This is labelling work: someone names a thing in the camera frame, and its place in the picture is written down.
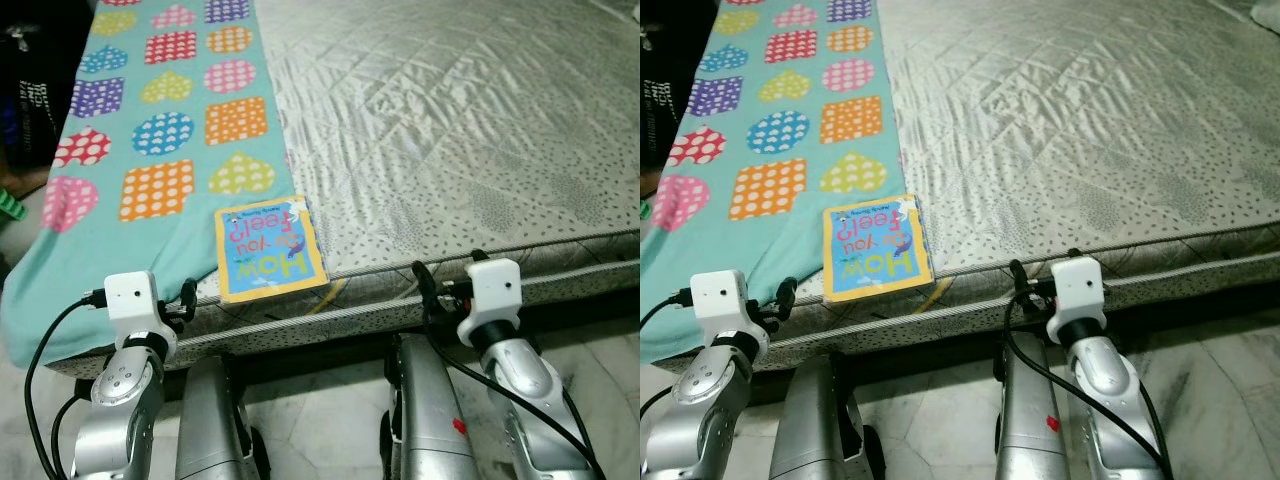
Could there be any teal blanket with colourful patches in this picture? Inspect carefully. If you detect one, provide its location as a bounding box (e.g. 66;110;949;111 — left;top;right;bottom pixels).
640;0;906;366
0;0;301;369

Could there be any black bag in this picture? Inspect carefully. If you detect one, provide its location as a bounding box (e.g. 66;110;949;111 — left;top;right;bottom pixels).
0;25;76;196
640;25;701;171

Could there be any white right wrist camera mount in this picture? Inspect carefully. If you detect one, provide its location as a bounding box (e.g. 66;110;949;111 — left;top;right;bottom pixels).
468;258;523;323
1050;257;1105;321

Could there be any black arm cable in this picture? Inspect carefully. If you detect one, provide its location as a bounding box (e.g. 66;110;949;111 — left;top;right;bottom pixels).
420;300;601;480
22;290;109;480
640;385;676;421
1003;300;1171;480
640;290;696;331
48;395;91;480

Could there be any grey quilted mattress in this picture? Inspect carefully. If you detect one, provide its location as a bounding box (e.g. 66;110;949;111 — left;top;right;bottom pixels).
45;0;641;381
680;0;1280;376

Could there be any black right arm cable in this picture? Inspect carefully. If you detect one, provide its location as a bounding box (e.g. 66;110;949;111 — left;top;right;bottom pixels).
1003;300;1171;480
420;300;601;480

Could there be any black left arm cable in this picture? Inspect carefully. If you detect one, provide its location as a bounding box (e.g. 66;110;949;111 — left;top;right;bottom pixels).
48;395;91;480
22;290;109;480
640;385;676;421
640;290;696;331

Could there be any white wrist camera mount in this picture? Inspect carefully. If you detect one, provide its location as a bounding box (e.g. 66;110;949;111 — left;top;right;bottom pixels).
690;270;751;336
1050;257;1105;321
468;258;523;323
104;271;163;336

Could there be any silver left robot leg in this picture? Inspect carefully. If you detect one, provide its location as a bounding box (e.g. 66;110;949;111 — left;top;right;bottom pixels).
175;355;271;480
770;352;886;480

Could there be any dark bed base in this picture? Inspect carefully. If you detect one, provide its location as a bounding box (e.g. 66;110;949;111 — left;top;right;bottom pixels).
60;290;641;386
745;290;1280;386

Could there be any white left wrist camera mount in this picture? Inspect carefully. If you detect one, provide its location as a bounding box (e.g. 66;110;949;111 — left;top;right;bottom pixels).
104;271;163;336
690;270;751;336

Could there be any blue yellow children's book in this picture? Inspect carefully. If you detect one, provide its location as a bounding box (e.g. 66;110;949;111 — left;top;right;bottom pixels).
822;194;936;304
214;196;331;304

